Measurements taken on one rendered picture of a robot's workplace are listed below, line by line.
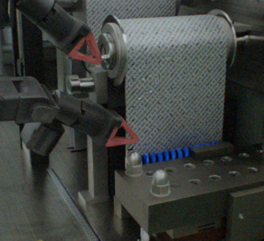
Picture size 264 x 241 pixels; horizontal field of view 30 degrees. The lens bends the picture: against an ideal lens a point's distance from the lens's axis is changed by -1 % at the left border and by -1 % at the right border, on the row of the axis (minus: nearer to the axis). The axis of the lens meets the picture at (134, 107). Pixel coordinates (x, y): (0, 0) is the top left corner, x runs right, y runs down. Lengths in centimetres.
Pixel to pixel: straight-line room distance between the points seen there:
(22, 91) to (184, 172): 35
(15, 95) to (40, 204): 36
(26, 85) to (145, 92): 25
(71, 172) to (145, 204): 46
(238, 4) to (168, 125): 34
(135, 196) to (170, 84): 26
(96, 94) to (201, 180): 29
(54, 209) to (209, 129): 39
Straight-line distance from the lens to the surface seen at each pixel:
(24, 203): 119
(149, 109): 104
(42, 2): 94
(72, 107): 96
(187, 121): 110
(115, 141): 102
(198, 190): 94
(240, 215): 97
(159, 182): 90
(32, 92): 90
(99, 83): 107
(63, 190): 123
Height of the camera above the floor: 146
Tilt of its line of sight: 18 degrees down
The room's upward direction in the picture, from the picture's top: straight up
